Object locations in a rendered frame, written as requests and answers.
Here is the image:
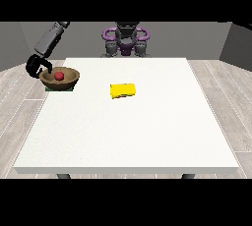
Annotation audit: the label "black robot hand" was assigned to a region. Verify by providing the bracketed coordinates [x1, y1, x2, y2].
[25, 53, 53, 80]

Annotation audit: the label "brown wooden bowl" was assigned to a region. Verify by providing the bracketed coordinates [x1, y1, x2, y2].
[38, 66, 81, 91]

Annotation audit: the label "small red ball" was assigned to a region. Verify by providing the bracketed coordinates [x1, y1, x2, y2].
[54, 71, 65, 82]

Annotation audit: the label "green square pad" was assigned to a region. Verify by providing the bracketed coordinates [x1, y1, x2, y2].
[44, 85, 76, 92]

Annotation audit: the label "yellow cup with melon print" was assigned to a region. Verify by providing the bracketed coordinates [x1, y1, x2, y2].
[109, 83, 137, 100]

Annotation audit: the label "grey robot trunk purple rings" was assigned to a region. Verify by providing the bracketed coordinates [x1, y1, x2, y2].
[100, 22, 152, 59]

